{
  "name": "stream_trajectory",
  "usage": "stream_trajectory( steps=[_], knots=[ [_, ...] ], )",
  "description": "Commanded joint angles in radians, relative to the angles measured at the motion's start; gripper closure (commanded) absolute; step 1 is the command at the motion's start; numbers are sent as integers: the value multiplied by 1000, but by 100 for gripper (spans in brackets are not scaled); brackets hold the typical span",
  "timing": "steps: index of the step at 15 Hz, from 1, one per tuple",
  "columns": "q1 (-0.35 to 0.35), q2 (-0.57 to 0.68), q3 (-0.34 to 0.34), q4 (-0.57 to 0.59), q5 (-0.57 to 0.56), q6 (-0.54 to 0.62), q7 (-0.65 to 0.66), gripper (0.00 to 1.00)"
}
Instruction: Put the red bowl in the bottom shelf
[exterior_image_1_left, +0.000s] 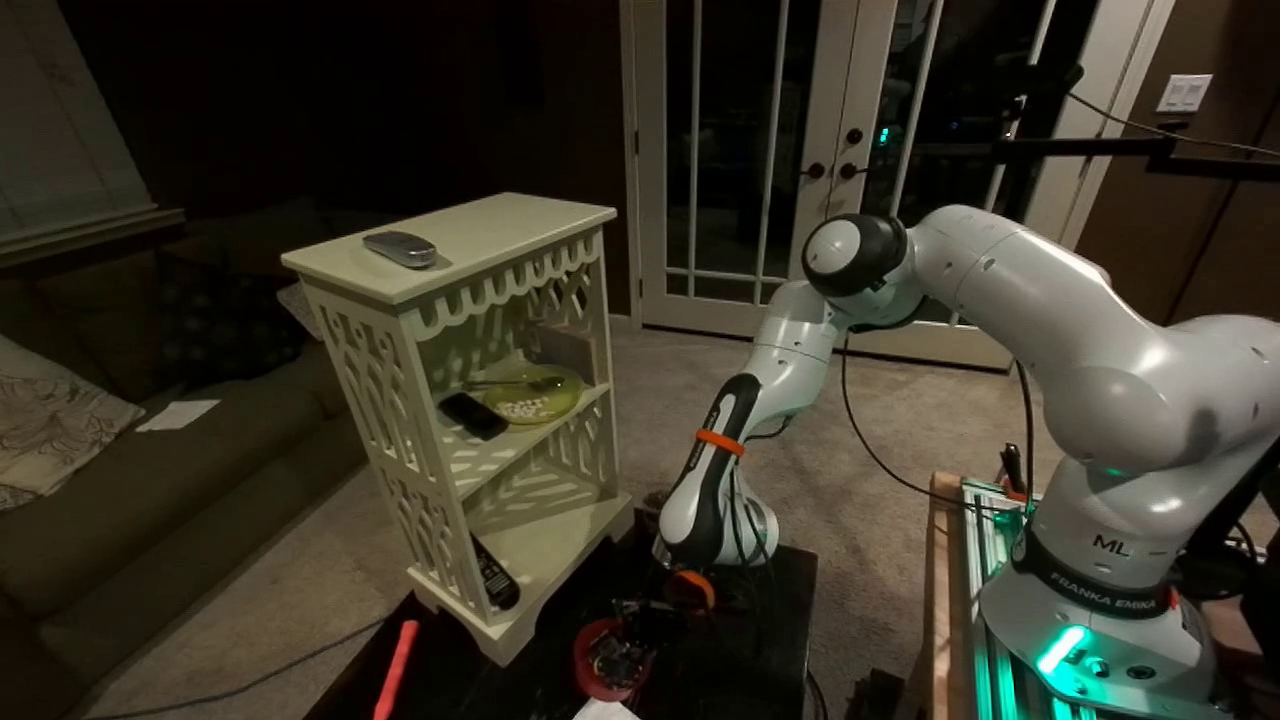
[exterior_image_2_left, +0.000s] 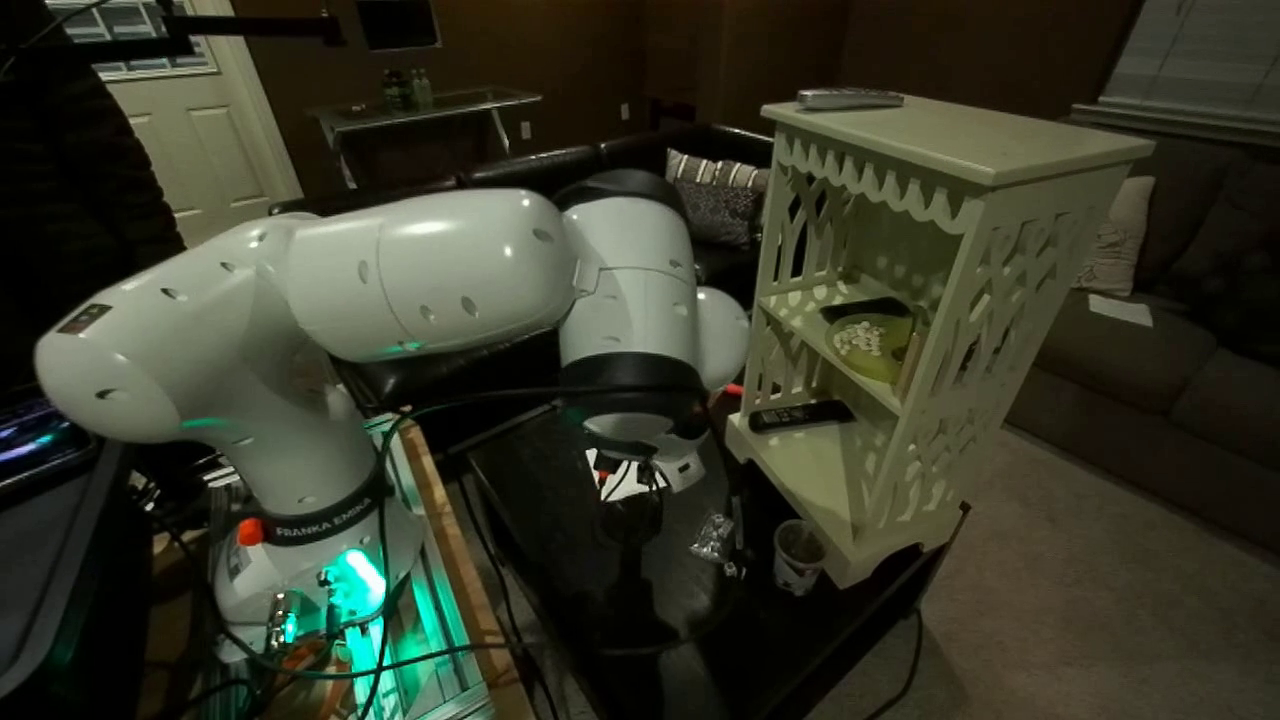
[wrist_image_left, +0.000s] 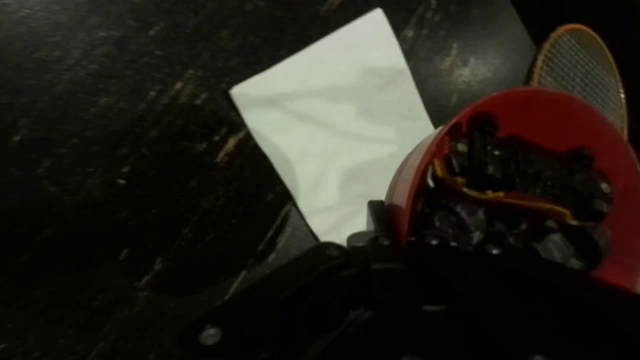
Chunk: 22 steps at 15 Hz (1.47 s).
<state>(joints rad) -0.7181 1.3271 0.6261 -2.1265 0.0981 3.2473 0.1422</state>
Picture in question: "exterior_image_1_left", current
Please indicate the white lattice shelf unit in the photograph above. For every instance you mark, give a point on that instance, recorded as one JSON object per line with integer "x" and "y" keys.
{"x": 403, "y": 362}

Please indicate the black remote control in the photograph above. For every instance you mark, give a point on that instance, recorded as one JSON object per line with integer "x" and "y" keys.
{"x": 494, "y": 574}

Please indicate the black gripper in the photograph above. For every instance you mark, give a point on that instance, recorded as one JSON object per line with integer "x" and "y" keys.
{"x": 682, "y": 589}

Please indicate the grey remote control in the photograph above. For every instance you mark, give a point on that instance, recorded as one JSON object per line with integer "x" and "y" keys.
{"x": 404, "y": 251}

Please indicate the white french door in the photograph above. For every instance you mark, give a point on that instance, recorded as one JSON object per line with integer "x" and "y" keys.
{"x": 746, "y": 147}

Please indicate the grey box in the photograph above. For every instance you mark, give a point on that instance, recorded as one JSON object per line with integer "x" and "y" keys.
{"x": 567, "y": 348}

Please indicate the white light switch plate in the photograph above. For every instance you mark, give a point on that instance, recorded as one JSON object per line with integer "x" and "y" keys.
{"x": 1185, "y": 95}

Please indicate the dark leather sofa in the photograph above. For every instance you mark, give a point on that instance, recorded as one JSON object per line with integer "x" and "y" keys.
{"x": 163, "y": 505}

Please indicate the yellow green plate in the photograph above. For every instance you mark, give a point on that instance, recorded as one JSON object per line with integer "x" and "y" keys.
{"x": 535, "y": 397}

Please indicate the black camera stand pole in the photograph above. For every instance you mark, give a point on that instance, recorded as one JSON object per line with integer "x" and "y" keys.
{"x": 1067, "y": 151}

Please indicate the small white paper note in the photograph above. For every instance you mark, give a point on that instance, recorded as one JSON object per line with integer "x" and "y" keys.
{"x": 177, "y": 414}

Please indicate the red plastic bowl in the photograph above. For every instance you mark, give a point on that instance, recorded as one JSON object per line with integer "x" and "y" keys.
{"x": 586, "y": 666}

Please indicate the dark sofa cushion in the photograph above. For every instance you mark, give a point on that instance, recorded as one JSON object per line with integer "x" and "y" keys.
{"x": 233, "y": 321}

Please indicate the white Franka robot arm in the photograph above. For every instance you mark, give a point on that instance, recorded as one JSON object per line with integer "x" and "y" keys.
{"x": 1067, "y": 333}

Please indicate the black flat device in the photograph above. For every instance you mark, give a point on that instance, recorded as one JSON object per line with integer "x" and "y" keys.
{"x": 473, "y": 414}

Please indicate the white patterned pillow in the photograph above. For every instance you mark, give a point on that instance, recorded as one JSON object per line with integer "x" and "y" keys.
{"x": 55, "y": 422}

